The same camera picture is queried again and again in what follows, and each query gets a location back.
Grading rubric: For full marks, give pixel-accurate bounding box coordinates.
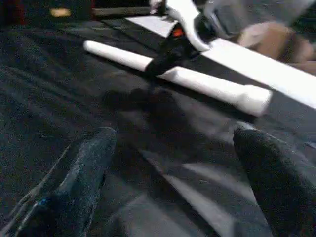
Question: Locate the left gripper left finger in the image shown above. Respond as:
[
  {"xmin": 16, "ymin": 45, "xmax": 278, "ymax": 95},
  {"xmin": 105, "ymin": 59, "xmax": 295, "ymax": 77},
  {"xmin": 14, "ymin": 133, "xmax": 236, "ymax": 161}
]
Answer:
[{"xmin": 14, "ymin": 127, "xmax": 117, "ymax": 237}]

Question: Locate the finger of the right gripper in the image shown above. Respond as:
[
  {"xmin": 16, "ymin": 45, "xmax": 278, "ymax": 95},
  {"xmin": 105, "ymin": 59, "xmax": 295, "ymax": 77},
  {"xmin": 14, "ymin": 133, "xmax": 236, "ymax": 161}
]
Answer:
[{"xmin": 145, "ymin": 52, "xmax": 174, "ymax": 78}]

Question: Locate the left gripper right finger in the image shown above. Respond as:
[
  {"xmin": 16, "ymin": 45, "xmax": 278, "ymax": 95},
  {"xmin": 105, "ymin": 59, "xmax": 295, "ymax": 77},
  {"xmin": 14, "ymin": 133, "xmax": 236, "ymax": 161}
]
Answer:
[{"xmin": 233, "ymin": 128, "xmax": 316, "ymax": 237}]

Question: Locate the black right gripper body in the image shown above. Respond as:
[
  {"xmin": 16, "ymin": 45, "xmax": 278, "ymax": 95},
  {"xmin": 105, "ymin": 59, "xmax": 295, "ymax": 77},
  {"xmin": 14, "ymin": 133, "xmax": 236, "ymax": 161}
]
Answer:
[{"xmin": 159, "ymin": 26, "xmax": 198, "ymax": 63}]

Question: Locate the white plastic table leg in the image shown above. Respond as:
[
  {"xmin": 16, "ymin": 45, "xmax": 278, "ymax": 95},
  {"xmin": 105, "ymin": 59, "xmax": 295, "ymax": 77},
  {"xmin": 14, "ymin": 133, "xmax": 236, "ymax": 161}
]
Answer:
[{"xmin": 83, "ymin": 40, "xmax": 273, "ymax": 117}]

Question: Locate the black side table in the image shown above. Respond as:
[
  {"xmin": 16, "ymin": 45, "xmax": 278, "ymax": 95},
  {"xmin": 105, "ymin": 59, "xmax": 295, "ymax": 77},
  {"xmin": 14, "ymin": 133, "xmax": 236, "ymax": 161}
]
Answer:
[{"xmin": 92, "ymin": 6, "xmax": 152, "ymax": 17}]

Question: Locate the black mat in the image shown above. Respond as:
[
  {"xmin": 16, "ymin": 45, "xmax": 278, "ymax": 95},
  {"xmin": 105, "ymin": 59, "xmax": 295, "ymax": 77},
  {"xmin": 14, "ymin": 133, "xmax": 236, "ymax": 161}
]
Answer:
[{"xmin": 0, "ymin": 14, "xmax": 316, "ymax": 237}]

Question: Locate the white flat board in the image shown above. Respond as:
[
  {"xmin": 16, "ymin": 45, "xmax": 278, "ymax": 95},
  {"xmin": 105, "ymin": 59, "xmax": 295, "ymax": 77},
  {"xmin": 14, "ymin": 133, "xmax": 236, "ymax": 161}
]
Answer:
[{"xmin": 124, "ymin": 15, "xmax": 316, "ymax": 110}]

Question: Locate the small yellow tag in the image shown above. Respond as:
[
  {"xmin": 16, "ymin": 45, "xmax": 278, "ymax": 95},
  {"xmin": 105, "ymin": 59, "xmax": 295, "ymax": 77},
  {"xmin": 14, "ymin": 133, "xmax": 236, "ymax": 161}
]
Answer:
[{"xmin": 50, "ymin": 8, "xmax": 73, "ymax": 18}]

